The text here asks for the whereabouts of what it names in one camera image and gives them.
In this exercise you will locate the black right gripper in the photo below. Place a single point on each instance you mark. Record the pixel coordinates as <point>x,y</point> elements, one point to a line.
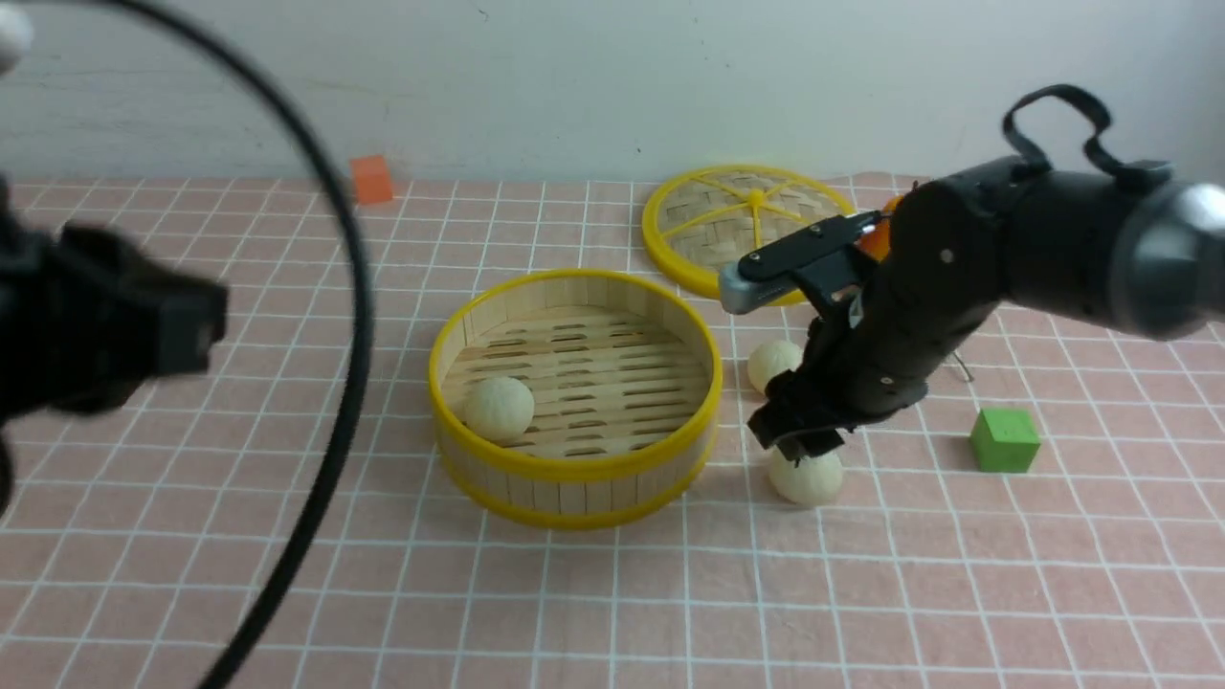
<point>872,355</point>

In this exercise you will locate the orange yellow toy pear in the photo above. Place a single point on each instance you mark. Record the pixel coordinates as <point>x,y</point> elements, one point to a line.
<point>876,242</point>

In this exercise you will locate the orange foam cube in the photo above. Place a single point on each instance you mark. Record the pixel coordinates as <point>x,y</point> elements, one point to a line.
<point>371,180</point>

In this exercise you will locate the green foam cube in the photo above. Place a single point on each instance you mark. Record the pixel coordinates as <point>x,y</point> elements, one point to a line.
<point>1004,441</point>

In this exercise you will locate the white bun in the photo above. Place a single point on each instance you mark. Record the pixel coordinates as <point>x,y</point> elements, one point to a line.
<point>770,359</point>
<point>812,482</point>
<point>499,409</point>

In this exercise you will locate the bamboo steamer tray yellow rim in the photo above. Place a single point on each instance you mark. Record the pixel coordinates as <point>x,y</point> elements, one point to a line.
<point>626,382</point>

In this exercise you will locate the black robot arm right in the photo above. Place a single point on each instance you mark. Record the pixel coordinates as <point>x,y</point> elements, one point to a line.
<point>1083,247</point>

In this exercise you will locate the black blurred left robot arm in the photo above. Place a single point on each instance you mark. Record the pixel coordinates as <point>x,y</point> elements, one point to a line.
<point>87,318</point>

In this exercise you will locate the pink checked tablecloth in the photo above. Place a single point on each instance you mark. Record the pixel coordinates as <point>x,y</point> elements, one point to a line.
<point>136,540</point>

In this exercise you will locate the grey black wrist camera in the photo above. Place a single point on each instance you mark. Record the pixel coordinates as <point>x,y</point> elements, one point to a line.
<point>819,261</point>

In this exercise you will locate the woven steamer lid yellow rim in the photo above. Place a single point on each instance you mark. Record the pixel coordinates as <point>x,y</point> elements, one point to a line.
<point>699,221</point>

